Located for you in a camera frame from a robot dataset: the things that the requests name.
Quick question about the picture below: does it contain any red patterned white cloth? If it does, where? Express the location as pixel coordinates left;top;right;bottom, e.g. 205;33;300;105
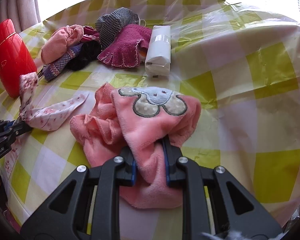
18;71;90;132

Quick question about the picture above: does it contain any pink elephant towel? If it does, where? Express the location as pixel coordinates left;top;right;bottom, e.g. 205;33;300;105
70;83;202;209

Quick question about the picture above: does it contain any black white checkered mask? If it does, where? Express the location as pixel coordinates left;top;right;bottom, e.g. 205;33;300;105
95;7;140;50

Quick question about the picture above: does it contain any magenta knit glove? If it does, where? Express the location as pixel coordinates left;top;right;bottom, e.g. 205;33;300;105
97;24;152;68

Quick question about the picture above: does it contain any purple checkered cloth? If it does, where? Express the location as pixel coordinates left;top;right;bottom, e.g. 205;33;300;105
41;39;102;82

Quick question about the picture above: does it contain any red thermos bottle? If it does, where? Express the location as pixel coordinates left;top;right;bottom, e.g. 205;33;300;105
0;19;37;98

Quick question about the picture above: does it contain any pink fabric piece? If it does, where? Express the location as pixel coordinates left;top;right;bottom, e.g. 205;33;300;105
41;24;84;64

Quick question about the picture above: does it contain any pink curtain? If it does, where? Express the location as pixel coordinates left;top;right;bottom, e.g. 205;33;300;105
0;0;40;33

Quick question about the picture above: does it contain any yellow checkered tablecloth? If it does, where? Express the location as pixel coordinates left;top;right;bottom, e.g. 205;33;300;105
0;0;300;239

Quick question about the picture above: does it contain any white wrapped packet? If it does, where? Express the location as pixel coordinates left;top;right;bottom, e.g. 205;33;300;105
145;25;171;76

